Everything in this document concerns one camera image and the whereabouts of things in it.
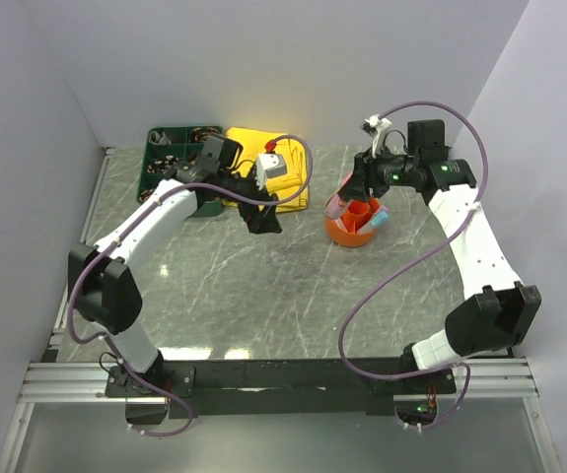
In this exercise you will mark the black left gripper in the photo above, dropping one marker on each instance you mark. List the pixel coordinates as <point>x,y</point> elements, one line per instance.
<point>260,222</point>

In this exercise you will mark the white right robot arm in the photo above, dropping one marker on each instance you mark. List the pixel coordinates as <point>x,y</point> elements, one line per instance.
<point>497,308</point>

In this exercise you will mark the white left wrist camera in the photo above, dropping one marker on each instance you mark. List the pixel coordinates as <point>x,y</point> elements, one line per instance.
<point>271,168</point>

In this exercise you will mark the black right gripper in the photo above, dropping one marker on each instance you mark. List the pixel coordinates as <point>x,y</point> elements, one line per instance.
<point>365,177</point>

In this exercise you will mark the orange round divided container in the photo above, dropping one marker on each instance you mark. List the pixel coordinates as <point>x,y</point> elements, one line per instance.
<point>345,230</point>

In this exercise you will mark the clear tube blue cap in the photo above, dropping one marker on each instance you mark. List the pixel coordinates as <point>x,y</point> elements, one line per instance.
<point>378,219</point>

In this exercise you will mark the grey rolled item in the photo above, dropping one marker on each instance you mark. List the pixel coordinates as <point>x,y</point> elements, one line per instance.
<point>159,138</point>

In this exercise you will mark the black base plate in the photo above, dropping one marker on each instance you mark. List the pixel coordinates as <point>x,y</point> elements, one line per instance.
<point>250,387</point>

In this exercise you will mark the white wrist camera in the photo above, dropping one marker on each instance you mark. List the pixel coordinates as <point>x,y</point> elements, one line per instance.
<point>377,128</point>
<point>271,168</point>

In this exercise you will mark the aluminium rail frame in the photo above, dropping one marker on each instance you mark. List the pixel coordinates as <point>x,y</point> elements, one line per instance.
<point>213,291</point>

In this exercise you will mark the green compartment tray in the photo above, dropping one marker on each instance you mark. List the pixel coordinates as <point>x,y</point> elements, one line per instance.
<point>165,147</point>

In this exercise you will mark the yellow folded cloth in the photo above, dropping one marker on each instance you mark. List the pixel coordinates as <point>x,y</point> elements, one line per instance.
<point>295,158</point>

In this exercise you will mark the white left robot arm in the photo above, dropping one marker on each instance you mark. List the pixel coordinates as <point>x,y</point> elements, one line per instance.
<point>101,277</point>

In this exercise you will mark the dark brown rolled tie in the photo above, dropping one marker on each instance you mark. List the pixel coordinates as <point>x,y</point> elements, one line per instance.
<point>199,134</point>

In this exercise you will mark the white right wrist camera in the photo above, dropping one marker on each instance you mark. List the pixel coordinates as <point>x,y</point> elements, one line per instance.
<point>377,128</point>

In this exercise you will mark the black white rolled tie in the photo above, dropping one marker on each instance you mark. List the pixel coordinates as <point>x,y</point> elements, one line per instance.
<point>160,165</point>

